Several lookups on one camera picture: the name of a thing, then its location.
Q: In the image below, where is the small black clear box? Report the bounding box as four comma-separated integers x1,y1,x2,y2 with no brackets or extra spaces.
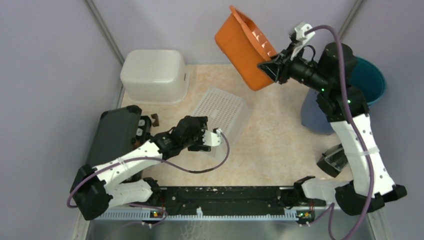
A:
316,144,349,178

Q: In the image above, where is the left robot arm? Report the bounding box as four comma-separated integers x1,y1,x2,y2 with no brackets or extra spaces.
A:
67,116,223,221

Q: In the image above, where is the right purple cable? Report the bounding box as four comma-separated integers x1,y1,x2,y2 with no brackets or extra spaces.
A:
306,24,377,240

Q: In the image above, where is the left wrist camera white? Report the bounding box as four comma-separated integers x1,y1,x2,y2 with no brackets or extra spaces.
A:
202,128,224,147

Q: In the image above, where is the purple cable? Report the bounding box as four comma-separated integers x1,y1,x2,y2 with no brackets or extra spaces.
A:
67,130,231,210
306,24,377,240

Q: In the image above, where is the translucent white plastic tub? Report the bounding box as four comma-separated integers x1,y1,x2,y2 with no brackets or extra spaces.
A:
120,49,190,105

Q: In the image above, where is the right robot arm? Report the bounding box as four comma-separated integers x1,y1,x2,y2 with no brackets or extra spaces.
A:
258,42,408,216

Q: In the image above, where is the white perforated basket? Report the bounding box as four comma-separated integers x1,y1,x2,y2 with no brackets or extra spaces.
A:
190,87,252,159

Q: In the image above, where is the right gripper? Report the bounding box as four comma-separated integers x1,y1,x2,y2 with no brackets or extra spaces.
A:
258,41,331,94

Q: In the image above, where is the orange plastic tub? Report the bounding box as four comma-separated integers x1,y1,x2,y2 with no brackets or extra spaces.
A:
214,5,277,91

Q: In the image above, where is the blue bucket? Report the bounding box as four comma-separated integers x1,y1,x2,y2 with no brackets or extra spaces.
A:
300,89,334,135

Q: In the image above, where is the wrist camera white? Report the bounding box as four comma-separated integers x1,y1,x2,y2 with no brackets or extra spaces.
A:
202,128,224,147
289,21,316,48

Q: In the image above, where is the teal bucket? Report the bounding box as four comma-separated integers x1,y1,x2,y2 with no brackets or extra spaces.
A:
349,56,387,107

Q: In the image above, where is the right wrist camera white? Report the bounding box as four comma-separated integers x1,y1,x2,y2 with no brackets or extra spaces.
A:
289,21,316,48

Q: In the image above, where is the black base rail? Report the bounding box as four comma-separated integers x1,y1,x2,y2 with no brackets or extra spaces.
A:
147,186,326,216

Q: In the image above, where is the black case on left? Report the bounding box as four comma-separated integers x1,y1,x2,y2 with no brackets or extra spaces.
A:
86,105,142,167

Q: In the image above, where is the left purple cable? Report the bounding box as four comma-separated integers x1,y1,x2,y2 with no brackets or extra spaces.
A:
67,130,231,210

